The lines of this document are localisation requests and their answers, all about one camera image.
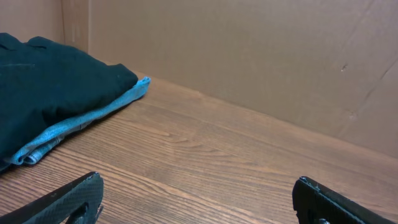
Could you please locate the blue folded denim garment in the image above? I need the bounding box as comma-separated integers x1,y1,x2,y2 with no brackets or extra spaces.
1,77,151,170

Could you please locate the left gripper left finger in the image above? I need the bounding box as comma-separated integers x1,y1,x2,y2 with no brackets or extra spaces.
1,172,104,224

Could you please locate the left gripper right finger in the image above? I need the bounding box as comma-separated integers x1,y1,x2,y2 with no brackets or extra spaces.
292,176,394,224

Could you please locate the black folded garment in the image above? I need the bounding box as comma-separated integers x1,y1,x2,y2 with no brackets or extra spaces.
1,33,138,169

